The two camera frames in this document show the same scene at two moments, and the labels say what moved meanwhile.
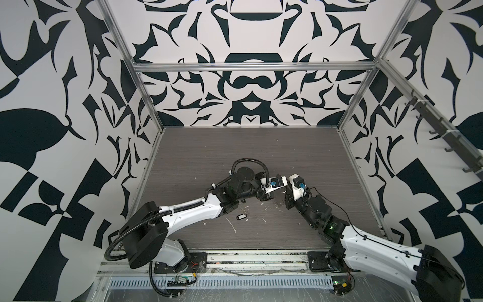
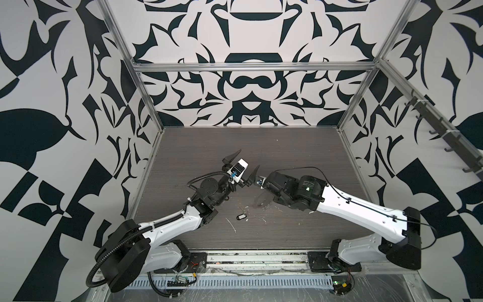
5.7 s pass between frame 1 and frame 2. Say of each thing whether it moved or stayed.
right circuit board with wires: stayed
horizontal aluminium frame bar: stayed
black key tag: stayed
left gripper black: moved
